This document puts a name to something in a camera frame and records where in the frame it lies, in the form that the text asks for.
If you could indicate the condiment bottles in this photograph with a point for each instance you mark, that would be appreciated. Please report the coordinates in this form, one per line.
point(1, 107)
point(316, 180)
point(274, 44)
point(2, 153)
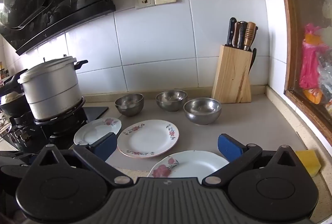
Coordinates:
point(3, 72)

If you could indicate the aluminium pressure cooker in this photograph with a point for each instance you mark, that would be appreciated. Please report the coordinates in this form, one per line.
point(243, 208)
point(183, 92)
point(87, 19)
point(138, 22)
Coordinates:
point(51, 92)

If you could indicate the wooden knife block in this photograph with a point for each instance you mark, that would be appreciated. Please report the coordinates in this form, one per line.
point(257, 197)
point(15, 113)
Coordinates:
point(230, 76)

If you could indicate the black wok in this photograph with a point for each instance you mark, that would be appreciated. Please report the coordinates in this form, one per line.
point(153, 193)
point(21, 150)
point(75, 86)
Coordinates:
point(15, 110)

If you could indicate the floral rim white plate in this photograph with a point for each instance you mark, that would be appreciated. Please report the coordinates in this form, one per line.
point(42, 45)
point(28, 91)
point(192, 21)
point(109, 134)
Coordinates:
point(147, 139)

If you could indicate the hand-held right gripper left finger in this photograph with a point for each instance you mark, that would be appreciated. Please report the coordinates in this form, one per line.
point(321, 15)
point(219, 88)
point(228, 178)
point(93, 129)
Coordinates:
point(106, 144)

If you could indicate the large floral white plate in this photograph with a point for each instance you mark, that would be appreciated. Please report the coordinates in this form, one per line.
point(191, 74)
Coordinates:
point(197, 164)

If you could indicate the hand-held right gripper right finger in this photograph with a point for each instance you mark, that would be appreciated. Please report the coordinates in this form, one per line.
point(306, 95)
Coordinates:
point(228, 147)

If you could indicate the wooden framed glass cabinet door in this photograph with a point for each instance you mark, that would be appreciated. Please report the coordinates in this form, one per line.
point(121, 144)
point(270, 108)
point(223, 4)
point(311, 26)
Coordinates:
point(288, 32)

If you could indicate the yellow sponge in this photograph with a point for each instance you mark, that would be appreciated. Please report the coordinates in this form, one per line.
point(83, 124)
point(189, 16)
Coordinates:
point(307, 161)

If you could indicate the pink plastic bag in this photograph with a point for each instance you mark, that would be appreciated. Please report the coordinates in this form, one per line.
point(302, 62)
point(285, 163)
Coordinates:
point(310, 68)

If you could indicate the black gas stove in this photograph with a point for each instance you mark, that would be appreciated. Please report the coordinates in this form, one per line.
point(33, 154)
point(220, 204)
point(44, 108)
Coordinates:
point(64, 125)

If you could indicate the small floral white plate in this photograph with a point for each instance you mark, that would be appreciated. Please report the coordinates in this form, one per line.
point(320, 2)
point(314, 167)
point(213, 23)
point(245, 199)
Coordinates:
point(90, 133)

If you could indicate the stainless steel bowl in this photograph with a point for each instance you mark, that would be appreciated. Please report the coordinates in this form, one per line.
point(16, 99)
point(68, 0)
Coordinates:
point(129, 107)
point(171, 104)
point(202, 116)

